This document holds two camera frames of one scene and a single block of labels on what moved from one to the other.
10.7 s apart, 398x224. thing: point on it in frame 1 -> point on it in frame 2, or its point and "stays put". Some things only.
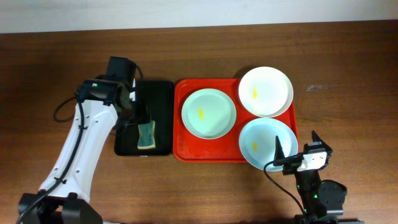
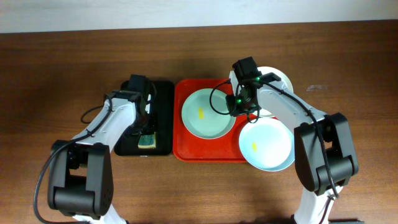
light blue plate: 257,139 stays put
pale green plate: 209,114 stays put
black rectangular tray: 155,101 stays put
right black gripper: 291,164 -> 239,112
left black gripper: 124,123 -> 152,127
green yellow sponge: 146,139 stays put
